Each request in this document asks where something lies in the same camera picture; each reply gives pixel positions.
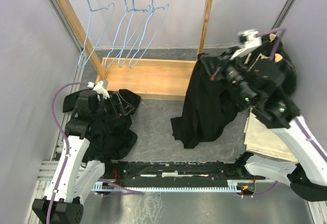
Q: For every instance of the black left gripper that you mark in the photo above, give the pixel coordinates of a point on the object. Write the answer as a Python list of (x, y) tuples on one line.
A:
[(122, 107)]

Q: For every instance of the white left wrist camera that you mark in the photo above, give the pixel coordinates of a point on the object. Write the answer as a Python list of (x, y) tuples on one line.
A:
[(100, 87)]

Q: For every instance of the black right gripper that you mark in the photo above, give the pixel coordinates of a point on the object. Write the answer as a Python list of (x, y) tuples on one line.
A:
[(222, 61)]

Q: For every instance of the black cream fleece garment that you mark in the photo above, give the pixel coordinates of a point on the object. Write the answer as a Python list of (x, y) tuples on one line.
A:
[(283, 65)]

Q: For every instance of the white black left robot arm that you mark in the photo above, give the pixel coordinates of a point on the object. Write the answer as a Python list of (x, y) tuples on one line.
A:
[(72, 182)]

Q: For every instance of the cream folded cloth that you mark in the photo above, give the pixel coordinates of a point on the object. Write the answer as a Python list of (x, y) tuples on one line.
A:
[(260, 140)]

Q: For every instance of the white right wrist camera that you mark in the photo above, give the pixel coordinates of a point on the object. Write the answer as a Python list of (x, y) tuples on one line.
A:
[(248, 40)]

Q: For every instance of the light blue cable duct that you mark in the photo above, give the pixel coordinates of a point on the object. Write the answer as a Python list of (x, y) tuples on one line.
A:
[(232, 187)]

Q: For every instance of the black shirt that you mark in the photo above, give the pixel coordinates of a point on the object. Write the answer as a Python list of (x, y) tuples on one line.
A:
[(208, 106), (110, 138)]

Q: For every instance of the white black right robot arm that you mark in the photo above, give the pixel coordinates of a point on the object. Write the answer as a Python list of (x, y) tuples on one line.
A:
[(307, 177)]

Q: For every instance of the wooden clothes rack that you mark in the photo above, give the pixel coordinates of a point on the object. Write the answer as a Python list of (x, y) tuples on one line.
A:
[(151, 73)]

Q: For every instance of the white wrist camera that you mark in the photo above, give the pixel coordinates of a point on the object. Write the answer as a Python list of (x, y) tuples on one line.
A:
[(248, 40), (100, 87)]

